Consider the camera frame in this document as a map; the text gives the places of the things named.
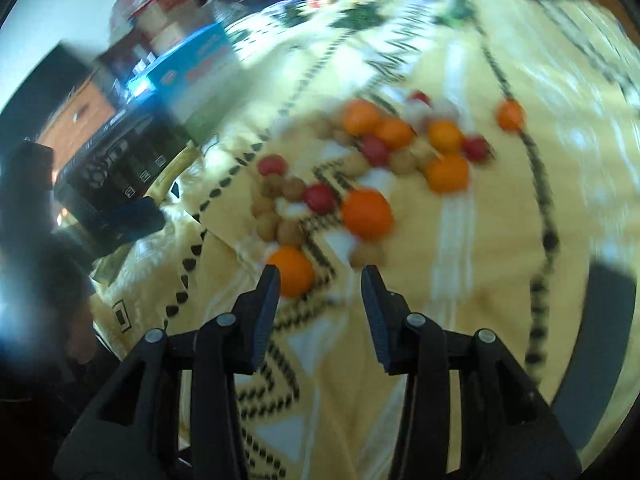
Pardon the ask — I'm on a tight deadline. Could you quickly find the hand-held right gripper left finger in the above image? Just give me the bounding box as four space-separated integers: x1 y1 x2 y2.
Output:
52 264 282 480

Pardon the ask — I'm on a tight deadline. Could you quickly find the pile of mandarin oranges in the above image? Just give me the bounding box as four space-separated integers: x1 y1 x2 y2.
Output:
267 99 527 300

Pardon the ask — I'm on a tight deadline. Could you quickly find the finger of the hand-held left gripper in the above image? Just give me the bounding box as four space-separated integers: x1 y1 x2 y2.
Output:
92 197 166 246

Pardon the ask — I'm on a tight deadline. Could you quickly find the black printed box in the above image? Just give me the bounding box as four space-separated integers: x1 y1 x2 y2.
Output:
54 110 193 226

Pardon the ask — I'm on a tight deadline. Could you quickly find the green leafy vegetable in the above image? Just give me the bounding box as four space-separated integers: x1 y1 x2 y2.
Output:
280 5 311 28
345 2 383 28
440 0 476 28

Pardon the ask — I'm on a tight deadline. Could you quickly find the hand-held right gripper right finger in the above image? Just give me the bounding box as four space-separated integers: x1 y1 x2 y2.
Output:
361 265 583 480

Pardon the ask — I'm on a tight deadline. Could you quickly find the large blue box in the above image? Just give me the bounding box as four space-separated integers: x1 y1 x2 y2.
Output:
125 22 241 131

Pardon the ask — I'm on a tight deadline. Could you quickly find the pile of brown longans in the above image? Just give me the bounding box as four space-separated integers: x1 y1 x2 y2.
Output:
250 117 438 268

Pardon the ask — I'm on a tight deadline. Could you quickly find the wooden dresser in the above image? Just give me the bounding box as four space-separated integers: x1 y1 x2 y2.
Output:
35 72 118 161

